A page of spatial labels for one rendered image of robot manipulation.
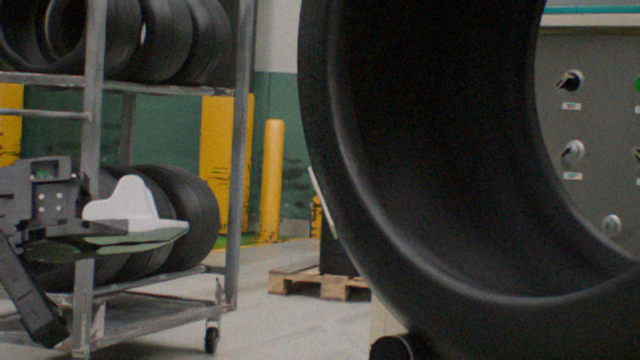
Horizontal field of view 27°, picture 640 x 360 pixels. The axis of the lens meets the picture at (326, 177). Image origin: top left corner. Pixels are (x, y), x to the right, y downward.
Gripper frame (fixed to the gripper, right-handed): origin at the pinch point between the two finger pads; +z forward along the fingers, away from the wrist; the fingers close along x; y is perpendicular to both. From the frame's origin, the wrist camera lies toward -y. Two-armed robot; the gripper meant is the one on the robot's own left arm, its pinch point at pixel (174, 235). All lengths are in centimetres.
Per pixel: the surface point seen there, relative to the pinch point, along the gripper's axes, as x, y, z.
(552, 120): 69, 32, 43
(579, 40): 63, 42, 48
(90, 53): 316, 156, -86
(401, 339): 0.2, -10.8, 19.8
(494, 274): 13.2, -2.7, 29.2
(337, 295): 638, 132, -21
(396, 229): -6.1, -2.6, 20.1
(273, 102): 952, 374, -84
